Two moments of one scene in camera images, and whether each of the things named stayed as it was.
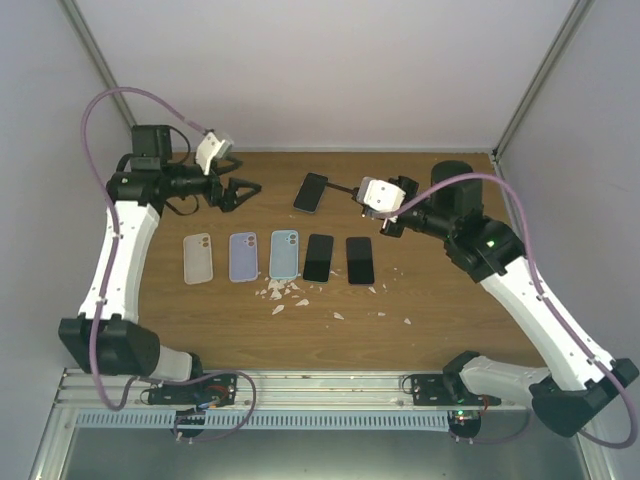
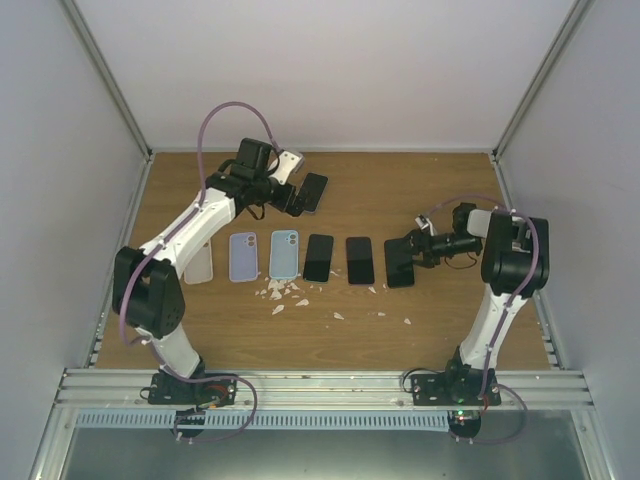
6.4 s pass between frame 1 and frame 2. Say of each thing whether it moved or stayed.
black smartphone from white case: moved
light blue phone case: stayed
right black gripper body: moved
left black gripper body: moved
